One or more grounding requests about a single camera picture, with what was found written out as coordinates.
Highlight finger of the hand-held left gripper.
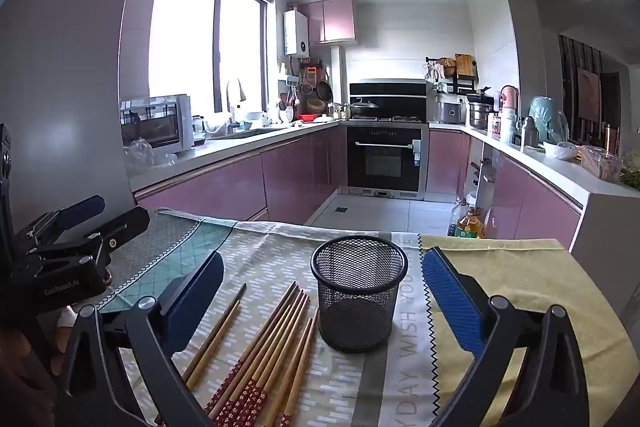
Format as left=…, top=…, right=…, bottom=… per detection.
left=30, top=206, right=152, bottom=269
left=22, top=195, right=106, bottom=241

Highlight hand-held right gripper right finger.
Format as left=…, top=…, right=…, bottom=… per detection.
left=421, top=246, right=591, bottom=427

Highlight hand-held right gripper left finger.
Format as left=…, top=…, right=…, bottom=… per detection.
left=52, top=249, right=226, bottom=427

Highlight dark-tipped wooden chopstick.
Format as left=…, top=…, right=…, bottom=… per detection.
left=182, top=283, right=247, bottom=383

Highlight bunch of wooden chopsticks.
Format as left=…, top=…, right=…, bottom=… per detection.
left=155, top=281, right=321, bottom=427

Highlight black mesh holder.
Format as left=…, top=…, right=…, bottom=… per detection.
left=310, top=234, right=410, bottom=354

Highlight person's left hand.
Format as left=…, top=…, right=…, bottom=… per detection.
left=47, top=310, right=77, bottom=374

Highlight clear plastic bag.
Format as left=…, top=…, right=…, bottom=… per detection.
left=123, top=138, right=177, bottom=168

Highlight yellow cooking oil bottle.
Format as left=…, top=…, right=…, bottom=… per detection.
left=456, top=206, right=484, bottom=240

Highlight patterned patchwork tablecloth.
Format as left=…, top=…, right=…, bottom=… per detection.
left=97, top=207, right=631, bottom=427

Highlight white kitchen countertop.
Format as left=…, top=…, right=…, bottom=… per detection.
left=125, top=117, right=640, bottom=208

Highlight pink base cabinets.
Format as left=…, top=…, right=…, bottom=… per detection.
left=427, top=129, right=583, bottom=253
left=134, top=124, right=348, bottom=228

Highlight knife block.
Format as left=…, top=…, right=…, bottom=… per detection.
left=469, top=158, right=497, bottom=188

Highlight stainless kitchen sink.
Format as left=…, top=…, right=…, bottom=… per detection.
left=210, top=127, right=281, bottom=140

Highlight black built-in oven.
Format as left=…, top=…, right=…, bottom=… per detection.
left=346, top=124, right=430, bottom=196

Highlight white plastic bottle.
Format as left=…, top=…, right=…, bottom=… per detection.
left=501, top=107, right=519, bottom=146

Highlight steel thermos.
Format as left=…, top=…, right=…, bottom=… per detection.
left=520, top=116, right=539, bottom=148

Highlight white bowl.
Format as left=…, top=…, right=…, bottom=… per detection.
left=542, top=141, right=579, bottom=161

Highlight silver rice cooker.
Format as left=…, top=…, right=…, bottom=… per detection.
left=434, top=99, right=467, bottom=126

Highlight gas cooktop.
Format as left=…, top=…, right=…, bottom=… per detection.
left=350, top=116, right=428, bottom=124

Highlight steel stockpot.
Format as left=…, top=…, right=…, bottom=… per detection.
left=467, top=93, right=497, bottom=130

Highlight kitchen window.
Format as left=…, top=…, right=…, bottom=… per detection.
left=149, top=0, right=276, bottom=112

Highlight clear food container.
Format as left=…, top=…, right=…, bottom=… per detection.
left=579, top=145, right=624, bottom=181

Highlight teal covered appliance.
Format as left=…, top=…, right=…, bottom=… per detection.
left=528, top=96, right=569, bottom=144

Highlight wok with lid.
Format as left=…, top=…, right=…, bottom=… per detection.
left=349, top=98, right=381, bottom=118

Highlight pink kettle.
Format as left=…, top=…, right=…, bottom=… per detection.
left=499, top=85, right=521, bottom=112

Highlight black range hood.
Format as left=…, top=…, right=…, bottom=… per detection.
left=348, top=81, right=429, bottom=100

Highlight white water heater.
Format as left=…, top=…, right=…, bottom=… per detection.
left=283, top=9, right=310, bottom=57

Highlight black wall rack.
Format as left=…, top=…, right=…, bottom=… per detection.
left=425, top=55, right=479, bottom=96

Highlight striped wall panel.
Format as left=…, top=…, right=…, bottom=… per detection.
left=558, top=34, right=603, bottom=142

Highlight pink wall picture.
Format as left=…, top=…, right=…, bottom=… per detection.
left=577, top=68, right=601, bottom=110

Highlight pink wall cabinet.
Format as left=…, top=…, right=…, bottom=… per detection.
left=307, top=0, right=357, bottom=46

